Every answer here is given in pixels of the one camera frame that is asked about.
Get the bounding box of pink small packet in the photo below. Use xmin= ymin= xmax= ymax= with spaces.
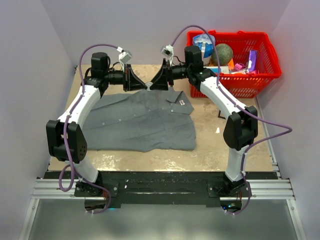
xmin=233 ymin=63 xmax=246 ymax=72

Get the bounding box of black square frame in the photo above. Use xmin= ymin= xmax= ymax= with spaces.
xmin=218 ymin=110 xmax=226 ymax=120

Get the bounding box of purple snack packet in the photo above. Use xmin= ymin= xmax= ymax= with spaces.
xmin=247 ymin=50 xmax=258 ymax=73

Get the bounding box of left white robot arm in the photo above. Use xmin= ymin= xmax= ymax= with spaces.
xmin=46 ymin=50 xmax=146 ymax=196

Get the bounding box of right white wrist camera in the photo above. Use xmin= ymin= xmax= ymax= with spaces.
xmin=160 ymin=44 xmax=174 ymax=66

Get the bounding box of orange packet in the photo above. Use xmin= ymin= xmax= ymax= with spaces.
xmin=209 ymin=58 xmax=235 ymax=73

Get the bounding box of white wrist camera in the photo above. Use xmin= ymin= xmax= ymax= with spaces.
xmin=160 ymin=44 xmax=174 ymax=66
xmin=117 ymin=46 xmax=132 ymax=72

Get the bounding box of blue white wrapped roll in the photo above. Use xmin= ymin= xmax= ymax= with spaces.
xmin=192 ymin=33 xmax=216 ymax=62

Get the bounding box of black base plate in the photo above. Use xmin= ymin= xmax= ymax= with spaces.
xmin=43 ymin=171 xmax=279 ymax=210

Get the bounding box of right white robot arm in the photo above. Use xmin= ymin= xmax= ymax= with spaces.
xmin=147 ymin=45 xmax=258 ymax=197

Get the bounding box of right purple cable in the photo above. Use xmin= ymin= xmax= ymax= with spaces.
xmin=171 ymin=24 xmax=293 ymax=216

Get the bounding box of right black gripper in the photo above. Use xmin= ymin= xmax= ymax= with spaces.
xmin=150 ymin=59 xmax=192 ymax=91

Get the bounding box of aluminium rail frame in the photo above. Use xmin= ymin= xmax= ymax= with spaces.
xmin=19 ymin=98 xmax=306 ymax=240

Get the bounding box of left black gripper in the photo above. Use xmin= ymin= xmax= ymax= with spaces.
xmin=104 ymin=64 xmax=148 ymax=92

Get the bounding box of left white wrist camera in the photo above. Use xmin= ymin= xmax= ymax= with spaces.
xmin=117 ymin=46 xmax=132 ymax=72

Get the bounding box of green round ball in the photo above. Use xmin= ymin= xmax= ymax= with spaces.
xmin=215 ymin=43 xmax=234 ymax=66

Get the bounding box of red plastic basket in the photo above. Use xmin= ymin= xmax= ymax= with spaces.
xmin=187 ymin=30 xmax=282 ymax=99

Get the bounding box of grey button shirt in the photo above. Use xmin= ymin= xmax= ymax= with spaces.
xmin=82 ymin=88 xmax=196 ymax=152

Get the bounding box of white blue box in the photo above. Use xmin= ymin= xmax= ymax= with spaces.
xmin=210 ymin=66 xmax=230 ymax=74

